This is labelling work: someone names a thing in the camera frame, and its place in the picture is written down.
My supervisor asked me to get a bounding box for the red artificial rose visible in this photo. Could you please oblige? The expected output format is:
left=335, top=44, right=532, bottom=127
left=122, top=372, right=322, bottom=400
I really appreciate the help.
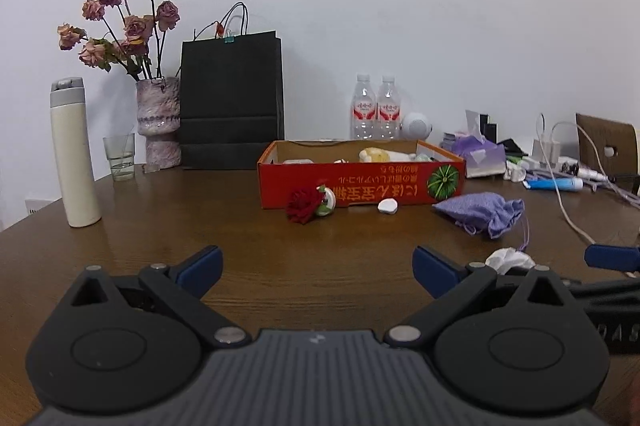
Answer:
left=286, top=187, right=323, bottom=224

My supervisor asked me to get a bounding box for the wooden chair back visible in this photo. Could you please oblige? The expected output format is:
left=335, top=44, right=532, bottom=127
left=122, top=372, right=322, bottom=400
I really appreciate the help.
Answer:
left=575, top=112, right=640, bottom=197

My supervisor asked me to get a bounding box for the black paper bag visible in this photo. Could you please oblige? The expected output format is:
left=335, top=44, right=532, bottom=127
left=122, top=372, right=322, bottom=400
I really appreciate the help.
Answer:
left=178, top=2, right=286, bottom=170

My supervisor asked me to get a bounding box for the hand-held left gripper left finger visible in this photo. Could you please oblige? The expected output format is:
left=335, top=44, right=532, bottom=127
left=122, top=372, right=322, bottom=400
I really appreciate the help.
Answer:
left=57, top=246, right=251, bottom=349

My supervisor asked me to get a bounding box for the black pouch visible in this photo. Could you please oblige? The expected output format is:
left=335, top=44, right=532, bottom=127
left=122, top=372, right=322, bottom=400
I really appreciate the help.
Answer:
left=497, top=138, right=528, bottom=157

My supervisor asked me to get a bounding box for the yellow and white plush toy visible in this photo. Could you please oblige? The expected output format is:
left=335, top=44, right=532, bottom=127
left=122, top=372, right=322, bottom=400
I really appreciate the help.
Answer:
left=359, top=147, right=418, bottom=163

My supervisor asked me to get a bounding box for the white slim handheld device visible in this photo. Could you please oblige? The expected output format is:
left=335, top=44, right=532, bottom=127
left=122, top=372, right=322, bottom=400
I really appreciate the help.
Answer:
left=570, top=163, right=608, bottom=181

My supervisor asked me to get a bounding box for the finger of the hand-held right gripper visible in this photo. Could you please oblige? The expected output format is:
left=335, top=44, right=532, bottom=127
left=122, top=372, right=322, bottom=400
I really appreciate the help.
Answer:
left=585, top=243, right=640, bottom=272
left=560, top=278, right=640, bottom=307

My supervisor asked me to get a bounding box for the clear glass cup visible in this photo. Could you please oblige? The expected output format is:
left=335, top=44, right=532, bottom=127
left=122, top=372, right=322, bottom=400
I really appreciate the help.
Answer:
left=102, top=133, right=137, bottom=182

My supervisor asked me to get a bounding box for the large white tissue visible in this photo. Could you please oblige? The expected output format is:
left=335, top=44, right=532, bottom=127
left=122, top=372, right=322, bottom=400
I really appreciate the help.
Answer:
left=485, top=247, right=535, bottom=274

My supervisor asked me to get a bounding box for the purple cable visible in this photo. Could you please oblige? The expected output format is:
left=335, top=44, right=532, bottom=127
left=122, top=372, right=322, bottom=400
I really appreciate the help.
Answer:
left=595, top=178, right=640, bottom=209

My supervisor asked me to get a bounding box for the white round robot speaker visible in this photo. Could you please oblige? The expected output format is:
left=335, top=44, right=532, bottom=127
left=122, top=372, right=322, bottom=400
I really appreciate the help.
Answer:
left=400, top=112, right=435, bottom=141

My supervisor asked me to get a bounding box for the cream thermos bottle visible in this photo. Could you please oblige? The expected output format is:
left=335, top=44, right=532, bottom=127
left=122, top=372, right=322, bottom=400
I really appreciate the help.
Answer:
left=50, top=77, right=102, bottom=228

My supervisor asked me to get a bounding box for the purple tissue pack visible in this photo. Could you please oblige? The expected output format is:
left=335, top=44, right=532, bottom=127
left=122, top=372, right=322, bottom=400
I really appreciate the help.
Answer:
left=452, top=110, right=507, bottom=178

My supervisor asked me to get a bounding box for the long white cable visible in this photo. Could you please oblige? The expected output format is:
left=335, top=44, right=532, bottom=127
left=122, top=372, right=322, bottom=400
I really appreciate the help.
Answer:
left=535, top=112, right=596, bottom=244

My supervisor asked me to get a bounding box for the short white cable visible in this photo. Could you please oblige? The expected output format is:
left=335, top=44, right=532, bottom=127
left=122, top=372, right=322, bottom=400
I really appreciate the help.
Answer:
left=552, top=121, right=613, bottom=182

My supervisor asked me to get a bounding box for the purple drawstring pouch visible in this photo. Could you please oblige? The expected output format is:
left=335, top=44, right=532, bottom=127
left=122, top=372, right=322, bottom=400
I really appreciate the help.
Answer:
left=432, top=192, right=530, bottom=252

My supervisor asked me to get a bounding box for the clear water bottle red label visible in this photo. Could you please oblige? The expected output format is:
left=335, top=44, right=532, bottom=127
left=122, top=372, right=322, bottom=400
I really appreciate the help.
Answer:
left=376, top=76, right=403, bottom=141
left=350, top=74, right=378, bottom=141

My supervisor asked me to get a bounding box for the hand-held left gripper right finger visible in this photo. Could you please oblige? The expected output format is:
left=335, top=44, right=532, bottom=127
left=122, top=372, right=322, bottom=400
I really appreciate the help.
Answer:
left=385, top=246, right=582, bottom=349

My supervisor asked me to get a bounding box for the red cardboard box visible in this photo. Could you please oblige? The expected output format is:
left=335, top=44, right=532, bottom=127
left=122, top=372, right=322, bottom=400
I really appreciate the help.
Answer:
left=257, top=140, right=467, bottom=210

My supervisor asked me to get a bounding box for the blue tube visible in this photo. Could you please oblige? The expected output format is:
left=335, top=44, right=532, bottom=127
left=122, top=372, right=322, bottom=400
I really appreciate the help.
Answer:
left=524, top=176, right=583, bottom=192

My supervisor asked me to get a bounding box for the pink speckled vase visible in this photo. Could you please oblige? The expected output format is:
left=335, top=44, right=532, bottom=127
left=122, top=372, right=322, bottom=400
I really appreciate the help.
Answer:
left=136, top=77, right=182, bottom=168

